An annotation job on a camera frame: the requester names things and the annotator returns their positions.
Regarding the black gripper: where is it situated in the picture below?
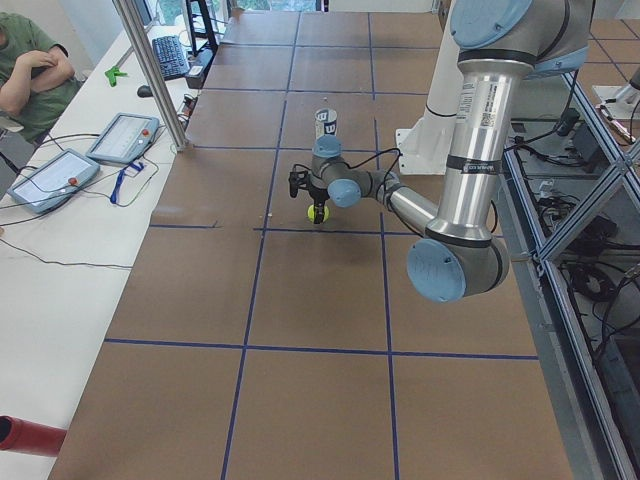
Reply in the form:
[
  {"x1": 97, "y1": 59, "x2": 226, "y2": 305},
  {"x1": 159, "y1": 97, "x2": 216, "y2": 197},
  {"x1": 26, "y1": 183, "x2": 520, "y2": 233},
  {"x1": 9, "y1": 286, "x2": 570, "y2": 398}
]
[{"x1": 307, "y1": 183, "x2": 328, "y2": 224}]

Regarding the yellow tennis ball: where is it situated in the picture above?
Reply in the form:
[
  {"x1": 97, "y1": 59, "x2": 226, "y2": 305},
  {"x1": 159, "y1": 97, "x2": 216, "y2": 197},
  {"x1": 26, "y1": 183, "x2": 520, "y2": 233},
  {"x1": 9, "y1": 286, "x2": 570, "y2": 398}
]
[{"x1": 307, "y1": 205, "x2": 330, "y2": 224}]

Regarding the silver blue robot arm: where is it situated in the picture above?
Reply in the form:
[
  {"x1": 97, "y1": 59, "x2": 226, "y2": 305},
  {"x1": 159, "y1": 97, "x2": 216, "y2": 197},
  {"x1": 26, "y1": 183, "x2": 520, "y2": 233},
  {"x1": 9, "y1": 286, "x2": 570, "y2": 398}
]
[{"x1": 289, "y1": 1, "x2": 595, "y2": 303}]

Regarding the clear tennis ball can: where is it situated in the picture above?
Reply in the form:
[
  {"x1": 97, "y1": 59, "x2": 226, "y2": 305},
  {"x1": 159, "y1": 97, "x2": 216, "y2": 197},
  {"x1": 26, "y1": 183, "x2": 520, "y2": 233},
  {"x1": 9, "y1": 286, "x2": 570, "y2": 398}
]
[{"x1": 314, "y1": 108, "x2": 337, "y2": 140}]

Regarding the black keyboard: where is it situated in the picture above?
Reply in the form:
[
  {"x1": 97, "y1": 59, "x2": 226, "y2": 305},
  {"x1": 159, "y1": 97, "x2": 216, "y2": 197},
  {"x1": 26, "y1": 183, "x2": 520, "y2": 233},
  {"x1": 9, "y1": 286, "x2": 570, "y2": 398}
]
[{"x1": 151, "y1": 35, "x2": 189, "y2": 80}]

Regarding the grey teach pendant far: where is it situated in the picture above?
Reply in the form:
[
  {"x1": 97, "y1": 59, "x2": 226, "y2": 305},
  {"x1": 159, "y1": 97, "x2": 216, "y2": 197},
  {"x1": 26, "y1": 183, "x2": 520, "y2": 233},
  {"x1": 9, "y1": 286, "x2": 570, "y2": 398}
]
[{"x1": 86, "y1": 113, "x2": 160, "y2": 165}]

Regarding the grey teach pendant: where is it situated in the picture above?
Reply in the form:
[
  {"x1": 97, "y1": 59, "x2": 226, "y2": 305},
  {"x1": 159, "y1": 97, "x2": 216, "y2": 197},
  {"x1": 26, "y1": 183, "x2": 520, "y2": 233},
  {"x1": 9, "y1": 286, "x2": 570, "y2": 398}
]
[
  {"x1": 8, "y1": 149, "x2": 100, "y2": 214},
  {"x1": 86, "y1": 113, "x2": 160, "y2": 165}
]

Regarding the black computer mouse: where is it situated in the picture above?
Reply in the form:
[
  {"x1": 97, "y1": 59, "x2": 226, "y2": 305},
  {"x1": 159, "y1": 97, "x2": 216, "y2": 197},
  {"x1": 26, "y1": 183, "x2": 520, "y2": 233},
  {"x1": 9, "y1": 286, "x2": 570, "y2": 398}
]
[{"x1": 137, "y1": 85, "x2": 153, "y2": 98}]

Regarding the green plastic clamp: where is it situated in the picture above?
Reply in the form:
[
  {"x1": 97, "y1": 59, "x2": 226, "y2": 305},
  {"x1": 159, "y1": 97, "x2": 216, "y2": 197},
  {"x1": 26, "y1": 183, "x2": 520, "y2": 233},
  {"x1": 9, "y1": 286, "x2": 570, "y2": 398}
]
[{"x1": 104, "y1": 65, "x2": 127, "y2": 87}]

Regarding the grey teach pendant near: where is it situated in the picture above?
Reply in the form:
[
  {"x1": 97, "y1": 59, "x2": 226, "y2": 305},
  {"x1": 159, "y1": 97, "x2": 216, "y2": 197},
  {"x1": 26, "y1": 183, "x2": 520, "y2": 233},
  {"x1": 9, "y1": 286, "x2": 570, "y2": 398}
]
[{"x1": 8, "y1": 149, "x2": 100, "y2": 214}]

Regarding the person in green shirt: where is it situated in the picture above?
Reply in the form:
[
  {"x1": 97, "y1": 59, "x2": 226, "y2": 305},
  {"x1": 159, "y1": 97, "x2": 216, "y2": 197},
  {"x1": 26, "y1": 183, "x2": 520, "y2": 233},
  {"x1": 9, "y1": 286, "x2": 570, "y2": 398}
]
[{"x1": 1, "y1": 12, "x2": 81, "y2": 145}]

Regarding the red cylinder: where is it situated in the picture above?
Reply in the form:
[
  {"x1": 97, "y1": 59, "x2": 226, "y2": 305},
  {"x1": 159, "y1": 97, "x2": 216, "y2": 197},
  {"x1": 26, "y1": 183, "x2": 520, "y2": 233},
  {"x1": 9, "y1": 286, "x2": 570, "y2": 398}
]
[{"x1": 1, "y1": 415, "x2": 67, "y2": 457}]

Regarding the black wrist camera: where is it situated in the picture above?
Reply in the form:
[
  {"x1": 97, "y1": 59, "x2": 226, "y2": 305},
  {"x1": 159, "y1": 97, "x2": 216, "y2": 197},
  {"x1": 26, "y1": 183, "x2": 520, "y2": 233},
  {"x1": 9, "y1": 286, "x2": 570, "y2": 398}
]
[{"x1": 288, "y1": 170, "x2": 309, "y2": 198}]

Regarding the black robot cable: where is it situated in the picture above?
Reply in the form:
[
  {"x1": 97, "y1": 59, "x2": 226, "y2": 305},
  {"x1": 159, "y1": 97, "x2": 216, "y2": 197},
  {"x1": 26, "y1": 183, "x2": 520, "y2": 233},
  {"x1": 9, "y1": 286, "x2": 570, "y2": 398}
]
[{"x1": 344, "y1": 147, "x2": 404, "y2": 176}]

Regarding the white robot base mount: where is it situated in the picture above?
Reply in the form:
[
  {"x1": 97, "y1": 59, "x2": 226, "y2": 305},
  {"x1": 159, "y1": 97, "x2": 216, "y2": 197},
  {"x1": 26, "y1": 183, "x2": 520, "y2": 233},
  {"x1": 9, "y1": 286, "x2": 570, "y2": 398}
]
[{"x1": 395, "y1": 0, "x2": 464, "y2": 176}]

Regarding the blue lanyard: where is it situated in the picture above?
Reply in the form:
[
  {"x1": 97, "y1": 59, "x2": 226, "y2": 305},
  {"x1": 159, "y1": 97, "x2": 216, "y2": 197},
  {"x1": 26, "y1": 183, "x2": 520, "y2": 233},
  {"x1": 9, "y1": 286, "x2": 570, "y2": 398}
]
[{"x1": 109, "y1": 160, "x2": 146, "y2": 205}]

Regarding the aluminium frame rail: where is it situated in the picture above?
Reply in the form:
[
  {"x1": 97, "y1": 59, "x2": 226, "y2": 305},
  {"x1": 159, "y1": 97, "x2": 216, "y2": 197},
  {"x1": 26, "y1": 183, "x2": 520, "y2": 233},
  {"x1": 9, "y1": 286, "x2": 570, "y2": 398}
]
[{"x1": 499, "y1": 62, "x2": 639, "y2": 479}]

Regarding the aluminium frame post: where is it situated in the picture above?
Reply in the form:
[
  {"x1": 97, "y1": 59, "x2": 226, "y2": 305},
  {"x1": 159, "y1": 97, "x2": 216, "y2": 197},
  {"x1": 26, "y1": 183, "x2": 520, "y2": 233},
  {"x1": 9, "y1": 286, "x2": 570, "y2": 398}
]
[{"x1": 112, "y1": 0, "x2": 188, "y2": 152}]

